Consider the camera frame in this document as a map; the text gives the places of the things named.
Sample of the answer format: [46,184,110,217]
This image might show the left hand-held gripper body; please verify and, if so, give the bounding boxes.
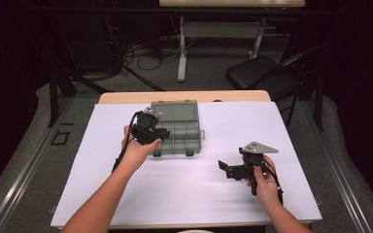
[131,108,163,146]

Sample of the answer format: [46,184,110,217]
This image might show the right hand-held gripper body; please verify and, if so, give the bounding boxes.
[226,141,280,197]

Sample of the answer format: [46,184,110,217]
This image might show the grey transparent compartment box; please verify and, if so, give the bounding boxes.
[148,99,206,158]

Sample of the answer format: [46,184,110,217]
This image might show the person's left hand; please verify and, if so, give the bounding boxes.
[119,125,163,173]

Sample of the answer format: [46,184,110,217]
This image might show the person's right hand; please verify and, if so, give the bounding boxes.
[246,154,285,210]

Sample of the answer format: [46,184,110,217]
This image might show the wooden table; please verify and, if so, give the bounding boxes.
[56,89,315,231]

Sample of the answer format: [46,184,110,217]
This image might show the white board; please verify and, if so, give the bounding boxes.
[51,101,323,228]

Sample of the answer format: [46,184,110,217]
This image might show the black folding chair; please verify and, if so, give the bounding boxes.
[225,41,335,128]

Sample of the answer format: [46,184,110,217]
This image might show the black metal stand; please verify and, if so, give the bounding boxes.
[47,64,113,128]

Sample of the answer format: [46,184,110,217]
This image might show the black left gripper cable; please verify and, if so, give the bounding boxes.
[111,111,144,173]

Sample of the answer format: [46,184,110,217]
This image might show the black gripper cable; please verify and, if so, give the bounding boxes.
[111,111,144,173]
[255,157,285,206]

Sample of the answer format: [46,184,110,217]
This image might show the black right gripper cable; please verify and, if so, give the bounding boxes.
[255,157,285,206]

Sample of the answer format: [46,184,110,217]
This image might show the tangle of floor cables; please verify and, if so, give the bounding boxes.
[105,16,184,74]

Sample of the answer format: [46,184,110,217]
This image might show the metal floor rail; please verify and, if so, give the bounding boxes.
[0,96,76,233]
[302,100,373,233]

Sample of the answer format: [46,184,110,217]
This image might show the black floor socket frame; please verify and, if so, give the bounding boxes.
[51,129,72,147]

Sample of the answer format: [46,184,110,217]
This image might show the white frame desk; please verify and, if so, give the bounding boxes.
[158,0,307,83]

